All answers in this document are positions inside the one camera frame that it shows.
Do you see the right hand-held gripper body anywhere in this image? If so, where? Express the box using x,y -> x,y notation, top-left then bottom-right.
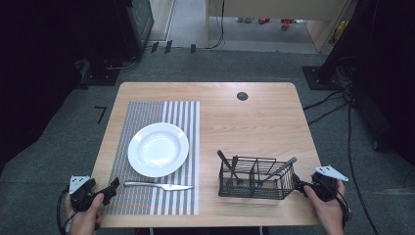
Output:
309,164 -> 349,203

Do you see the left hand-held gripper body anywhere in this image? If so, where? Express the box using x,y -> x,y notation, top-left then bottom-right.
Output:
68,174 -> 98,212

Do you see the black wire cutlery basket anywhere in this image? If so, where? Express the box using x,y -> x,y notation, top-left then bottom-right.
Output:
217,155 -> 299,201

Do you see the person's left hand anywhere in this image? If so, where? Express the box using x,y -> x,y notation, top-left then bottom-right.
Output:
64,192 -> 106,235

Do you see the person's right hand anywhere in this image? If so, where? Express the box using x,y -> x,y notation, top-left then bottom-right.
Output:
302,180 -> 346,235

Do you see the silver table knife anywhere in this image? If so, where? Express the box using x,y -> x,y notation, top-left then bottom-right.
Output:
123,180 -> 195,192

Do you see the white round plate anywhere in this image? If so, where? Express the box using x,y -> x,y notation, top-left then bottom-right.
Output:
127,121 -> 191,179

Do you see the dark metal fork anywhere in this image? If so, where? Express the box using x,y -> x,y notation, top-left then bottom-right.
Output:
229,155 -> 240,188

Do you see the striped woven placemat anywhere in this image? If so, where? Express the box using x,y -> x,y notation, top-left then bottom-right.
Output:
103,100 -> 201,216

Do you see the black stand base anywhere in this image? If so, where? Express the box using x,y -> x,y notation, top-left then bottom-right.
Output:
301,65 -> 346,91
79,58 -> 121,87

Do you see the light wooden cabinet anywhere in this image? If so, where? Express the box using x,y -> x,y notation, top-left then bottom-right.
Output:
205,0 -> 351,53

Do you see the dark monitor screen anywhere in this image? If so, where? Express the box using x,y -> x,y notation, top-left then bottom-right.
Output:
125,0 -> 155,50

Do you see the grey-handled spoon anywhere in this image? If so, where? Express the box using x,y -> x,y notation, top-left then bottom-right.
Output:
257,156 -> 299,189

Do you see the left hand-held gripper cable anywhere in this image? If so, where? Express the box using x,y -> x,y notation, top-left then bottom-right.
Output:
56,186 -> 73,235

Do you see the hand-held gripper cable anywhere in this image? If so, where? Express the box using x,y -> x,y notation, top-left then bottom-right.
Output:
56,186 -> 73,235
335,187 -> 353,228

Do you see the long black floor cable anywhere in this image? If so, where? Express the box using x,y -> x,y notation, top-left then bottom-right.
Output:
346,97 -> 381,235

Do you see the right hand-held gripper cable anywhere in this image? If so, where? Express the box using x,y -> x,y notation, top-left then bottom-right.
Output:
335,187 -> 353,228

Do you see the black-handled fork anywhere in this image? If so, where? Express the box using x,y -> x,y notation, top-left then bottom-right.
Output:
216,149 -> 245,186

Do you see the light grey floor cable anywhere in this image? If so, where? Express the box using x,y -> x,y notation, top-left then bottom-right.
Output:
107,56 -> 142,71

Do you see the black hanging cable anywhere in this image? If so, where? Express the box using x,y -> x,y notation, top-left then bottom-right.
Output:
206,0 -> 227,51

